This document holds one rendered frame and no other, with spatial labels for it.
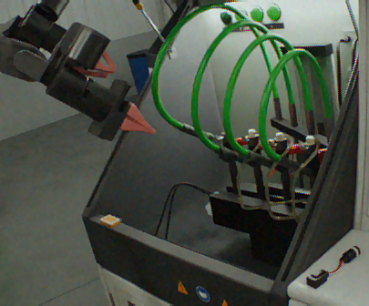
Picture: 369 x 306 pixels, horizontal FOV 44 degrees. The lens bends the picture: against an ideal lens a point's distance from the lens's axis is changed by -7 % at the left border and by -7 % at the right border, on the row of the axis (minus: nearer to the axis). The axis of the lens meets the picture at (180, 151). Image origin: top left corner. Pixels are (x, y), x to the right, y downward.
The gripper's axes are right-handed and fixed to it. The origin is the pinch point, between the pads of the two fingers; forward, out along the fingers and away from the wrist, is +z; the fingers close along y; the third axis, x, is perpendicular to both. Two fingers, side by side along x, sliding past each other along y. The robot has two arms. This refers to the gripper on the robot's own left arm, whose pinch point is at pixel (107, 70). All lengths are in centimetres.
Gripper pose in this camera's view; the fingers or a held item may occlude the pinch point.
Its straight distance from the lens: 98.1
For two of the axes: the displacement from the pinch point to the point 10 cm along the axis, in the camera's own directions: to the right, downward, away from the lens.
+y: -4.2, 0.5, 9.1
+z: 8.1, 4.8, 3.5
